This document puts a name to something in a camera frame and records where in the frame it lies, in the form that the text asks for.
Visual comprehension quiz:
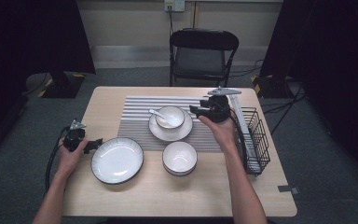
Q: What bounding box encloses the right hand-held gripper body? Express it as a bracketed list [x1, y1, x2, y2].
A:
[199, 87, 242, 124]

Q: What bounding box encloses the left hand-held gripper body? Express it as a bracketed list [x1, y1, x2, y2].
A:
[62, 119, 90, 153]

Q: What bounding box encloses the white bowl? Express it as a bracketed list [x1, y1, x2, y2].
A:
[155, 105, 186, 130]
[162, 141, 199, 175]

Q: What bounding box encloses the small white plate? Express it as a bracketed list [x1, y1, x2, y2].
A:
[147, 106, 194, 143]

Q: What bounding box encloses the white spoon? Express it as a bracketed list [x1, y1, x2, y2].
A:
[148, 108, 181, 127]

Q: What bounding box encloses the black wire basket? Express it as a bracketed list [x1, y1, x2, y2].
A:
[229, 106, 271, 177]

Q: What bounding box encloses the person's left hand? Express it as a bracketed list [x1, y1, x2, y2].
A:
[55, 138, 90, 180]

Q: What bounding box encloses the person's right hand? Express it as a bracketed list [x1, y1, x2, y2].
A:
[198, 111, 238, 154]

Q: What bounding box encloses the large white plate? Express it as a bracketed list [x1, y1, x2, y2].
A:
[90, 137, 145, 185]

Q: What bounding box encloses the grey striped placemat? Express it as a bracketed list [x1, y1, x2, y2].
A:
[117, 95, 231, 153]

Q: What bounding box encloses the black folding chair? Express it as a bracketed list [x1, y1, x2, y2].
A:
[169, 27, 241, 88]

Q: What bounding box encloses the black stand base yellow tape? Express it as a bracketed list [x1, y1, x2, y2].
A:
[250, 74, 294, 100]
[38, 72, 87, 100]

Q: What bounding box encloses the grey round floor disc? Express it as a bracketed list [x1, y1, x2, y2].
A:
[25, 73, 56, 97]

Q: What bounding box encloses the grey floor tape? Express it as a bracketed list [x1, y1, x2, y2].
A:
[277, 185, 300, 196]

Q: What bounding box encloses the black curtain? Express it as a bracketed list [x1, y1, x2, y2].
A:
[0, 0, 97, 162]
[260, 0, 358, 188]

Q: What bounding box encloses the left hand-held gripper cable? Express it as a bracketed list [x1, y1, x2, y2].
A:
[45, 125, 71, 192]

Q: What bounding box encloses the hand-held gripper cable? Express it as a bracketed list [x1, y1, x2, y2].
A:
[45, 125, 71, 192]
[229, 108, 249, 162]

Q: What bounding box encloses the right hand-held gripper cable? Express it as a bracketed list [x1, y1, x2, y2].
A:
[229, 108, 249, 162]

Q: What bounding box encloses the black socket cable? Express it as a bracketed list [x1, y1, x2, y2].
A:
[167, 5, 175, 35]

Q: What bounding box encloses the white wall socket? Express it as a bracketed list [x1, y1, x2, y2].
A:
[163, 0, 186, 13]

